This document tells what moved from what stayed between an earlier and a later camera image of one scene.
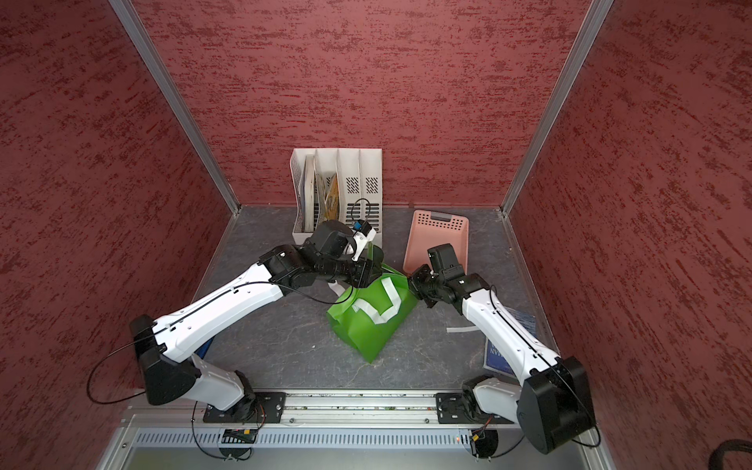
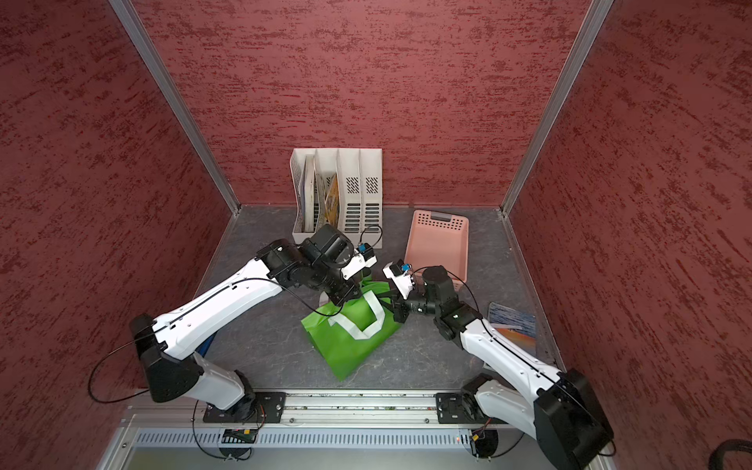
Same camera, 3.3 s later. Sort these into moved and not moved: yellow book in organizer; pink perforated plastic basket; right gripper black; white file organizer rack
Moved: right gripper black
Not moved: yellow book in organizer; white file organizer rack; pink perforated plastic basket
